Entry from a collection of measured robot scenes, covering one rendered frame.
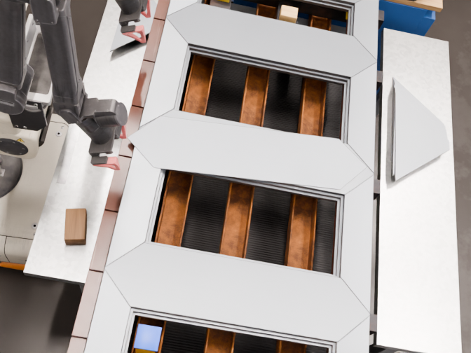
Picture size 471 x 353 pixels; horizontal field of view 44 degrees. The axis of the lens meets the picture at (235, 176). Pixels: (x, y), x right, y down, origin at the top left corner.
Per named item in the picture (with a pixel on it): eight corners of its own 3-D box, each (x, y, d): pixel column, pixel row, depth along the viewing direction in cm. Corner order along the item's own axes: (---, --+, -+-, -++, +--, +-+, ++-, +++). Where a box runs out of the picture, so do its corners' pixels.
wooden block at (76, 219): (66, 214, 180) (65, 208, 175) (87, 213, 181) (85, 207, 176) (65, 245, 176) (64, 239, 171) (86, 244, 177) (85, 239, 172)
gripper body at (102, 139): (120, 120, 152) (106, 104, 146) (113, 155, 147) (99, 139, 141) (99, 122, 154) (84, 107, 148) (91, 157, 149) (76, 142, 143)
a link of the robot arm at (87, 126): (71, 101, 142) (66, 121, 139) (96, 98, 140) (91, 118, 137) (86, 117, 147) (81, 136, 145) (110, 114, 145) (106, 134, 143)
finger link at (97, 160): (132, 153, 156) (115, 134, 148) (127, 176, 153) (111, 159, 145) (110, 154, 158) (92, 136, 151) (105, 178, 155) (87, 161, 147)
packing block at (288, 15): (295, 15, 217) (298, 8, 213) (294, 25, 215) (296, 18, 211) (280, 11, 216) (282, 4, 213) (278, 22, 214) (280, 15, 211)
